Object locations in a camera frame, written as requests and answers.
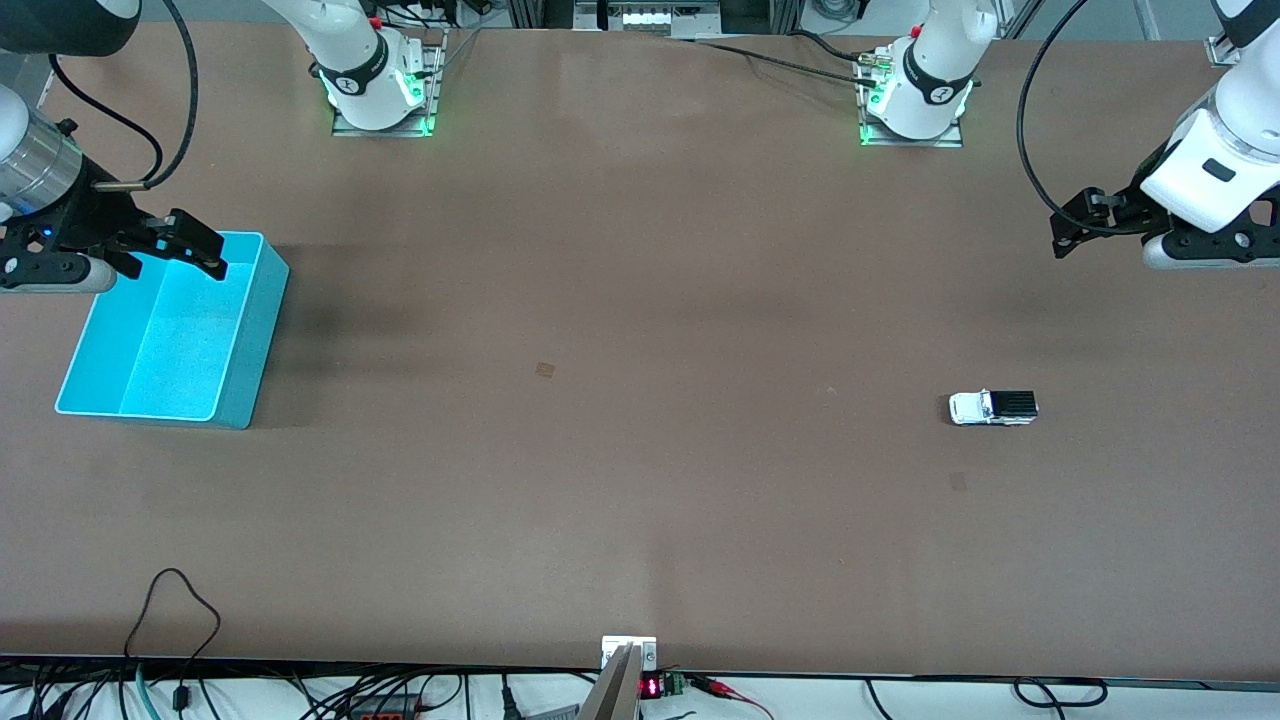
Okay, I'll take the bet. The long black table cable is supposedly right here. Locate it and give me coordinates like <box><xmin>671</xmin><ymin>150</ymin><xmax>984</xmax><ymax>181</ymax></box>
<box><xmin>690</xmin><ymin>38</ymin><xmax>881</xmax><ymax>89</ymax></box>

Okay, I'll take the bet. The white jeep toy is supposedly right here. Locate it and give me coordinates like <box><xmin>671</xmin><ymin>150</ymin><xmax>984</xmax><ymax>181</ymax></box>
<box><xmin>948</xmin><ymin>388</ymin><xmax>1040</xmax><ymax>428</ymax></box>

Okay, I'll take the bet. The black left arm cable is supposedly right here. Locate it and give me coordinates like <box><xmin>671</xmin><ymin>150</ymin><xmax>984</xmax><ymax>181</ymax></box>
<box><xmin>1017</xmin><ymin>0</ymin><xmax>1151</xmax><ymax>236</ymax></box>

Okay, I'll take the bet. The white mounting plate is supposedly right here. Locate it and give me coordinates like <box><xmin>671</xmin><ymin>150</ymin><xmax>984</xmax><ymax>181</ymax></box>
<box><xmin>601</xmin><ymin>635</ymin><xmax>658</xmax><ymax>671</ymax></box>

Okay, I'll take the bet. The grey aluminium bar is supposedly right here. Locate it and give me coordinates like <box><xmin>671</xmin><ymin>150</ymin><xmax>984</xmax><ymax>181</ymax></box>
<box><xmin>577</xmin><ymin>645</ymin><xmax>642</xmax><ymax>720</ymax></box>

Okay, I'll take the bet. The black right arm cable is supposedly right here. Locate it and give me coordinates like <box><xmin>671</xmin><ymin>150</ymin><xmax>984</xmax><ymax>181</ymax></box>
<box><xmin>48</xmin><ymin>0</ymin><xmax>199</xmax><ymax>193</ymax></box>

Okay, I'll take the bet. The thin black looped cable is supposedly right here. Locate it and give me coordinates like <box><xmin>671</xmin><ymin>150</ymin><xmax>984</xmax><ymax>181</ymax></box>
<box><xmin>123</xmin><ymin>568</ymin><xmax>223</xmax><ymax>706</ymax></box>

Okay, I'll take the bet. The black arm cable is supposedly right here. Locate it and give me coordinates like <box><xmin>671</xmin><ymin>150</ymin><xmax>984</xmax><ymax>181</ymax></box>
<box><xmin>48</xmin><ymin>0</ymin><xmax>199</xmax><ymax>193</ymax></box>
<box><xmin>1017</xmin><ymin>0</ymin><xmax>1151</xmax><ymax>236</ymax></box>

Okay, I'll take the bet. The black coiled cable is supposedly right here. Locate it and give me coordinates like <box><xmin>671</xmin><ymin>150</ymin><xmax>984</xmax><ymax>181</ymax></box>
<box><xmin>1012</xmin><ymin>678</ymin><xmax>1109</xmax><ymax>709</ymax></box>

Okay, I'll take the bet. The short black table cable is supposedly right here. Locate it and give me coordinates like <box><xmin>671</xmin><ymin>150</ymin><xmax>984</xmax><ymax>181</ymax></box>
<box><xmin>788</xmin><ymin>30</ymin><xmax>881</xmax><ymax>67</ymax></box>

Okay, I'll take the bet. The lit control box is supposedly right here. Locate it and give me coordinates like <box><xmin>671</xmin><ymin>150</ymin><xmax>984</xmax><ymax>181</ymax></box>
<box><xmin>575</xmin><ymin>0</ymin><xmax>723</xmax><ymax>39</ymax></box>

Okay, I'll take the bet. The red clip lead wire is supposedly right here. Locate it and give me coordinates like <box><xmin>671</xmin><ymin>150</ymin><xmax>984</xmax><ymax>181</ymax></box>
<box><xmin>688</xmin><ymin>675</ymin><xmax>776</xmax><ymax>720</ymax></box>

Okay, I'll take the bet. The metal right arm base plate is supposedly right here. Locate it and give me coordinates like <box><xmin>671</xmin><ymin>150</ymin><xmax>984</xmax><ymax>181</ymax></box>
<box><xmin>332</xmin><ymin>28</ymin><xmax>447</xmax><ymax>138</ymax></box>

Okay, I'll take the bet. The cyan plastic bin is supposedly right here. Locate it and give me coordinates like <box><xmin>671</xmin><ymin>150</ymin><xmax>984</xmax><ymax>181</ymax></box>
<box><xmin>55</xmin><ymin>231</ymin><xmax>291</xmax><ymax>431</ymax></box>

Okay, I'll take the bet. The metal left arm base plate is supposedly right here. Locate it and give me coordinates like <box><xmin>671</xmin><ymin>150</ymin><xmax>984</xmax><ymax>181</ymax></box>
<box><xmin>858</xmin><ymin>50</ymin><xmax>966</xmax><ymax>149</ymax></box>

